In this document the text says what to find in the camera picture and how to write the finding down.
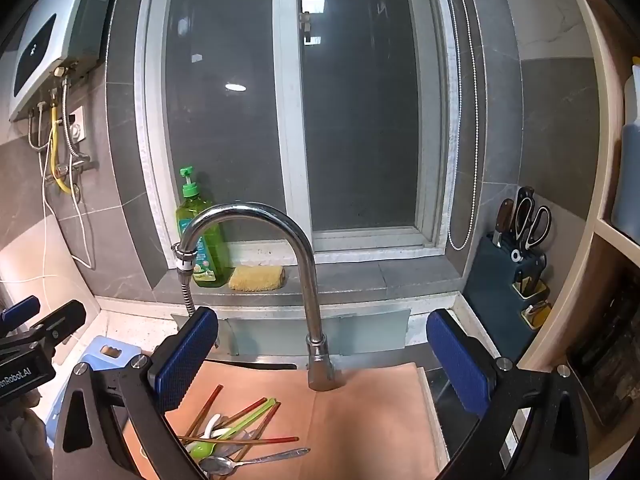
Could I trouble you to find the bead chain cord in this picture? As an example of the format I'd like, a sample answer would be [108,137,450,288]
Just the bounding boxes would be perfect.
[447,0,488,252]

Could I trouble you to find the braided metal hose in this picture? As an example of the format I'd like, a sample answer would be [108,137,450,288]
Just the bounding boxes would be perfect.
[27,105,51,151]
[61,80,93,171]

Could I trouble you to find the black-handled scissors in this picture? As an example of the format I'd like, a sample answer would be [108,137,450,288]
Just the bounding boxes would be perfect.
[510,186,552,252]

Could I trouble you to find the dark patterned box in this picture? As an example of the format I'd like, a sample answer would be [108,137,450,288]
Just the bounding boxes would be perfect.
[570,285,640,431]

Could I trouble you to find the white wall socket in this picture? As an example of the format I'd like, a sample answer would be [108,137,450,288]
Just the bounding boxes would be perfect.
[67,106,87,142]

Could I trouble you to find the brown-handled knife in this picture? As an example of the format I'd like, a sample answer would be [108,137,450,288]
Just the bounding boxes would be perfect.
[492,199,516,248]

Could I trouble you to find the metal spoon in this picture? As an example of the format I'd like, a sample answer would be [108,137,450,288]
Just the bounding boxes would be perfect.
[200,447,312,477]

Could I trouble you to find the white power cable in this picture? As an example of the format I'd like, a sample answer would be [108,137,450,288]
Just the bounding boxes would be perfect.
[0,110,97,286]

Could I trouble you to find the green dish soap bottle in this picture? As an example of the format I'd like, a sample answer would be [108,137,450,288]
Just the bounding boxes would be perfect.
[175,166,232,288]

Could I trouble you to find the white cutting board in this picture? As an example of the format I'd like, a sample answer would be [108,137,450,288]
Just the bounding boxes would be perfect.
[0,212,101,366]

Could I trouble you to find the dark blue knife block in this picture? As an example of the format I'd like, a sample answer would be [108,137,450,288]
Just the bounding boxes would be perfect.
[462,234,551,356]

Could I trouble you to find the flexible faucet extension hose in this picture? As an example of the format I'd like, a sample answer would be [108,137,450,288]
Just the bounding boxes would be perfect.
[172,242,198,317]

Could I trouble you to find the wooden shelf cabinet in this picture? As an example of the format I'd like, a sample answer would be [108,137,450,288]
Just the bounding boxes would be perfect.
[515,0,640,461]

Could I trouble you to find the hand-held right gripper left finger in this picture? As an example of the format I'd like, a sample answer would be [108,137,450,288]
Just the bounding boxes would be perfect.
[52,306,221,480]

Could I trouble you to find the stainless steel sink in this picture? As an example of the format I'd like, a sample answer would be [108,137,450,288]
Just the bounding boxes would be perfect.
[170,307,531,461]

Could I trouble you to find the chrome faucet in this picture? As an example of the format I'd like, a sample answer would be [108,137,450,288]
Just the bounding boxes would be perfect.
[172,202,346,392]

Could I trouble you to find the window handle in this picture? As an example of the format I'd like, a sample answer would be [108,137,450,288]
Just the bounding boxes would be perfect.
[299,10,323,45]

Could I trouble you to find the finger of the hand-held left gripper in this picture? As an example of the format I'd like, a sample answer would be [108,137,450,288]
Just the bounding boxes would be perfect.
[30,300,87,356]
[0,296,42,337]

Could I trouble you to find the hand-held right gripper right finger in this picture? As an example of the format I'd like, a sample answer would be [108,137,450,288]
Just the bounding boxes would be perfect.
[426,308,591,480]

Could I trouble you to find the white water heater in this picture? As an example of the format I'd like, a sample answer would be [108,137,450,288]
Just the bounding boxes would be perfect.
[7,0,123,122]

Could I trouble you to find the blue plastic basket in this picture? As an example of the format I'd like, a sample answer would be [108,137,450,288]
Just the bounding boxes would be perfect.
[45,336,153,461]

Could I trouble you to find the green plastic spoon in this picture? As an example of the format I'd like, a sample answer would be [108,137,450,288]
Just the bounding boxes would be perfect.
[188,398,280,461]

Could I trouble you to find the yellow sponge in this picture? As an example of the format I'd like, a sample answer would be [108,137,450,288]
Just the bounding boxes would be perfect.
[228,266,287,292]

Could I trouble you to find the yellow gas hose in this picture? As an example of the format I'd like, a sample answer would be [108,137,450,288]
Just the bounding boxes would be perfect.
[48,105,75,195]

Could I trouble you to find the window with white frame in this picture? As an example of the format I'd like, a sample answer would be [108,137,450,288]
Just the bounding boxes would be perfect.
[135,0,451,261]

